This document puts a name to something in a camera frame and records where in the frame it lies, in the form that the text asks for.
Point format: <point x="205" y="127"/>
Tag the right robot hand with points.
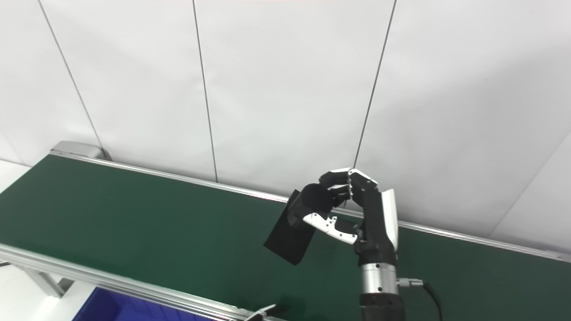
<point x="377" y="232"/>

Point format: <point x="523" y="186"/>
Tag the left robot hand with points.
<point x="270" y="310"/>

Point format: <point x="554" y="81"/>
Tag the black cylinder-on-block part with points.
<point x="290" y="240"/>

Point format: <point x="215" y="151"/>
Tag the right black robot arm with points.
<point x="379" y="290"/>

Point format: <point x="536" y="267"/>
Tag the green conveyor belt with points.
<point x="44" y="264"/>
<point x="156" y="223"/>

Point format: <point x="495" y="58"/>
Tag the blue plastic bin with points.
<point x="116" y="307"/>

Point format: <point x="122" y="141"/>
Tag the aluminium conveyor leg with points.
<point x="47" y="283"/>

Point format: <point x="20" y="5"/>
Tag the grey conveyor end housing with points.
<point x="76" y="149"/>

